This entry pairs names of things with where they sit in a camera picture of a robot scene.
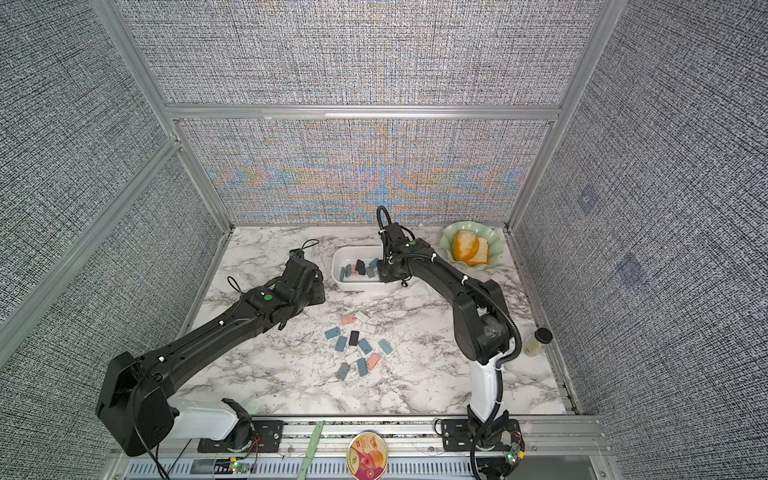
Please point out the round colourful tin lid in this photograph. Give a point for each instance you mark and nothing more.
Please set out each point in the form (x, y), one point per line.
(367, 456)

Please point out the green strip on rail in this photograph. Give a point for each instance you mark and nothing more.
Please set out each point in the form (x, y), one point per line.
(310, 451)

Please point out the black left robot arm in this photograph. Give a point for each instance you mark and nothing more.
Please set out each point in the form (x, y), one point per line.
(134, 401)

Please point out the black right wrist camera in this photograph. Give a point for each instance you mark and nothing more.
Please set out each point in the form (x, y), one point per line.
(395, 238)

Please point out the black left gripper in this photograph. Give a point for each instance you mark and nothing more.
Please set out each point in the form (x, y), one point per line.
(319, 289)

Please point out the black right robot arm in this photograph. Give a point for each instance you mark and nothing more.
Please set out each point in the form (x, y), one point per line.
(483, 329)

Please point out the small black-capped jar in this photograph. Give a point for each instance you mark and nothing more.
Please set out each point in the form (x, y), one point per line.
(536, 342)

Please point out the teal eraser bottom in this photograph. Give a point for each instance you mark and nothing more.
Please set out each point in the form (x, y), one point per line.
(362, 367)

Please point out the green scalloped plate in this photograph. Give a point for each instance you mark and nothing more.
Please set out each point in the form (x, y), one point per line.
(496, 244)

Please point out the bread pieces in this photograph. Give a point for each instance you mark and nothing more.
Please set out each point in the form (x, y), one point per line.
(469, 248)

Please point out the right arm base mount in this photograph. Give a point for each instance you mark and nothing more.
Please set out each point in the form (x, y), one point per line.
(458, 434)

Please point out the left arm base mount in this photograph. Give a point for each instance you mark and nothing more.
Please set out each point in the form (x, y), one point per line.
(247, 435)

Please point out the white storage box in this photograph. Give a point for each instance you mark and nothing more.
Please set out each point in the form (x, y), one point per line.
(354, 268)

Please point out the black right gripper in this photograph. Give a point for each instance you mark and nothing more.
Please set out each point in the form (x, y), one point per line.
(383, 275)

